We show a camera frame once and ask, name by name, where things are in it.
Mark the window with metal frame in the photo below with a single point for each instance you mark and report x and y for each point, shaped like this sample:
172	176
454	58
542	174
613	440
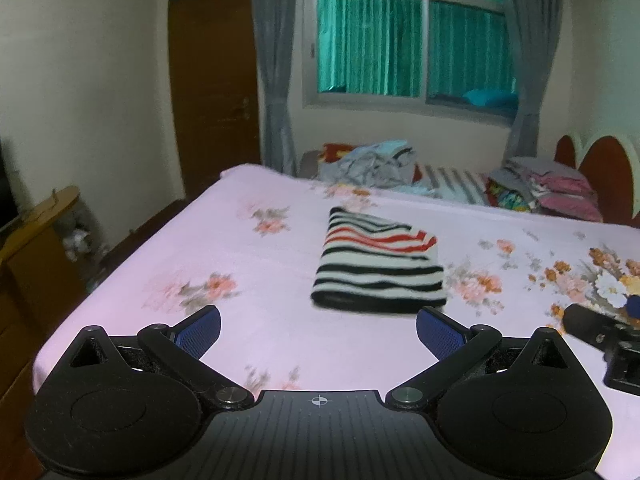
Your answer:
370	45

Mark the red and white scalloped headboard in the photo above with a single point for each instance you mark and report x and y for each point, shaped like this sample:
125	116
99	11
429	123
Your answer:
605	170

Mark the grey white striped mattress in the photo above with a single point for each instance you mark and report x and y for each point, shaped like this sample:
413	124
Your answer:
455	182

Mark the stack of folded clothes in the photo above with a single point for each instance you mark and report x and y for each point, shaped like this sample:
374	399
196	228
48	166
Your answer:
555	185

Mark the pile of unfolded clothes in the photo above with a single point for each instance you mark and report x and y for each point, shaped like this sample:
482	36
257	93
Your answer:
370	165

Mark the brown wooden door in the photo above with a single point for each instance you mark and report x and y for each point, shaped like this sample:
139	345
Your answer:
215	100

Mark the wooden cabinet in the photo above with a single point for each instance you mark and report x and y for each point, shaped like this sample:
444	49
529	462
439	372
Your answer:
40	260

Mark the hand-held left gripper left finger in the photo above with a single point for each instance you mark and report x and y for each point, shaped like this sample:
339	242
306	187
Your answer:
197	332

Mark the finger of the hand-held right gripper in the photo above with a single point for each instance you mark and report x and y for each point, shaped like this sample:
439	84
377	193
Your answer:
633	305
590	325

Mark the bed with pink floral sheet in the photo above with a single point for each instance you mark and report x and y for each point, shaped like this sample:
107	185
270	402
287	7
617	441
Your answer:
250	270

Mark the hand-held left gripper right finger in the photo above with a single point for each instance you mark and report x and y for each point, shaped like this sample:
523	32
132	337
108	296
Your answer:
440	332

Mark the grey curtain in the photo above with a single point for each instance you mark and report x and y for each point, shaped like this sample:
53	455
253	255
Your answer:
530	85
277	85

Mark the red patterned cushion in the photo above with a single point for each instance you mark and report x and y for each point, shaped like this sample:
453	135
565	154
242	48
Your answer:
335	151

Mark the teal bundle behind window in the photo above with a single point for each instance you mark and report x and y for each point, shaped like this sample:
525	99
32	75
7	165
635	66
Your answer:
487	96

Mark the red black white striped sweater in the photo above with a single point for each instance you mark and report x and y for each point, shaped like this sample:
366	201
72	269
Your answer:
375	270

